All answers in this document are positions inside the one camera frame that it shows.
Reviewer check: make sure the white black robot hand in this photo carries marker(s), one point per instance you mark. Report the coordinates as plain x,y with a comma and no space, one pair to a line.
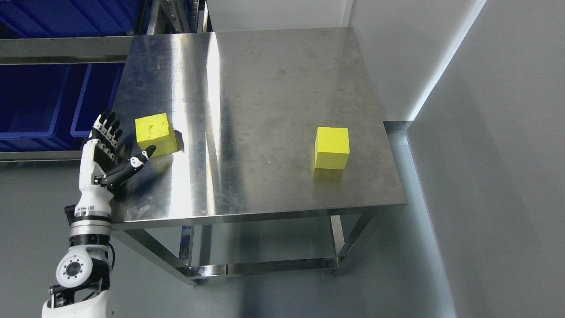
100,173

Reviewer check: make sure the dented yellow foam block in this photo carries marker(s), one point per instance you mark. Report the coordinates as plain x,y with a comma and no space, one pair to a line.
156,130

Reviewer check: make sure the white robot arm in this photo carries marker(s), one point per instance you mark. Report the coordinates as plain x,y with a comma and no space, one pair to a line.
83,274

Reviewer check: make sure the metal shelf rack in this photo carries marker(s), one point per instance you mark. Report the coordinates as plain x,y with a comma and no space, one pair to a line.
62,51

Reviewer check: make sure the yellow foam cube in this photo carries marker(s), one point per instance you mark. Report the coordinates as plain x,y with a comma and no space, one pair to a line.
332,148

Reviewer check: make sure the blue plastic bin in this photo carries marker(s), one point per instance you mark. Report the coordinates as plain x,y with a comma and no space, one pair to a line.
37,104
69,18
97,93

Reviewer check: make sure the stainless steel table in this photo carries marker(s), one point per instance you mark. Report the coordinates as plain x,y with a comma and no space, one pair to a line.
246,106

